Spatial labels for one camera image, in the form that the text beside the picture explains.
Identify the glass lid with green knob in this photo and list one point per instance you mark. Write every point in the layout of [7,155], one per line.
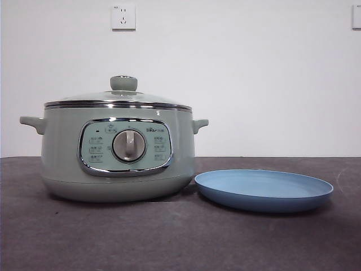
[124,83]

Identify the stainless steel steamer insert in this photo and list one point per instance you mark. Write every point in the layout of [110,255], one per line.
[112,107]

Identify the blue round plate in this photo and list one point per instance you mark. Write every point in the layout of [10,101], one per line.
[262,203]

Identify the pale green electric steamer pot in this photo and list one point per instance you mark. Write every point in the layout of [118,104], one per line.
[62,141]

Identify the white wall socket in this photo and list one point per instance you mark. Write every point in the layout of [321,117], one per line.
[123,17]

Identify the white wall switch plate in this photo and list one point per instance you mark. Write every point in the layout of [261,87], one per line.
[357,17]

